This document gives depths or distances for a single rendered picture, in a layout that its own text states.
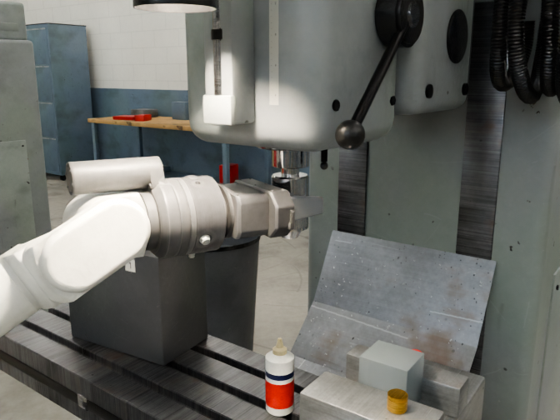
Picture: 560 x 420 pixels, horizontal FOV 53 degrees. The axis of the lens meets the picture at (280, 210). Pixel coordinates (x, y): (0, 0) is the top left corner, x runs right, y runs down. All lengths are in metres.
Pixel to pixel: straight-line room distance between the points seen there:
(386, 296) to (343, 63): 0.56
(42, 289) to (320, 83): 0.33
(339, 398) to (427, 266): 0.43
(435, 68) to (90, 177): 0.44
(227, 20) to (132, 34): 7.03
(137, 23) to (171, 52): 0.70
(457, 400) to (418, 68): 0.40
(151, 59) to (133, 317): 6.48
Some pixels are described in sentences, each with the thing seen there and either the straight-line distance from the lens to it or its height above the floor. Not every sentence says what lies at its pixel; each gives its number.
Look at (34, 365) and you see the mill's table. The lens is 1.09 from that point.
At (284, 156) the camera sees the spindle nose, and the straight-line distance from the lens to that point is 0.68.
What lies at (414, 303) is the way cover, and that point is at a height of 1.00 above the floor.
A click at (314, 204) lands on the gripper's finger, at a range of 0.69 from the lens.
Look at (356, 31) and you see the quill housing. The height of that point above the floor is 1.43.
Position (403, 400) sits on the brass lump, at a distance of 0.64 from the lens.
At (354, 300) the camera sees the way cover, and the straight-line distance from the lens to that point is 1.08.
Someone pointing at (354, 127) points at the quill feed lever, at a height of 1.34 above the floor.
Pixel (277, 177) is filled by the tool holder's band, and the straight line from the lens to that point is 0.69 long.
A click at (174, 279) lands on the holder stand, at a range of 0.93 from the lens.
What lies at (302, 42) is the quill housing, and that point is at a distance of 0.57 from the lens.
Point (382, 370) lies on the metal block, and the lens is 0.68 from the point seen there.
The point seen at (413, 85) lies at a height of 1.38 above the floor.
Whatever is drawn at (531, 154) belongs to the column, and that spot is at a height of 1.27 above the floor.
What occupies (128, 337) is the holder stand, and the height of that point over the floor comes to 0.96.
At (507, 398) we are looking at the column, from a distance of 1.10.
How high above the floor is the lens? 1.39
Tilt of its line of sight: 14 degrees down
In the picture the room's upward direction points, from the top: straight up
